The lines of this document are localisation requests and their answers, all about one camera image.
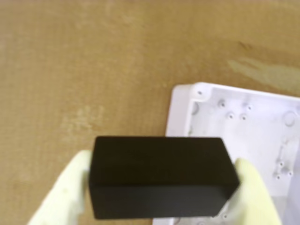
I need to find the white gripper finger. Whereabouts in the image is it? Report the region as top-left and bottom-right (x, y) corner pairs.
(27, 150), (95, 225)
(218, 157), (282, 225)

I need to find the black rectangular block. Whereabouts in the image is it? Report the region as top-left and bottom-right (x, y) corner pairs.
(89, 136), (240, 221)

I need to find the pale lilac plastic box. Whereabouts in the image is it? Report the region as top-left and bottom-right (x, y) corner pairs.
(152, 82), (300, 225)

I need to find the brown cardboard sheet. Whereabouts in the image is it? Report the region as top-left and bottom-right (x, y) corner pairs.
(0, 0), (300, 225)

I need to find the clear packing tape strip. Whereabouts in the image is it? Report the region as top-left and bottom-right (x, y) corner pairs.
(226, 58), (300, 92)

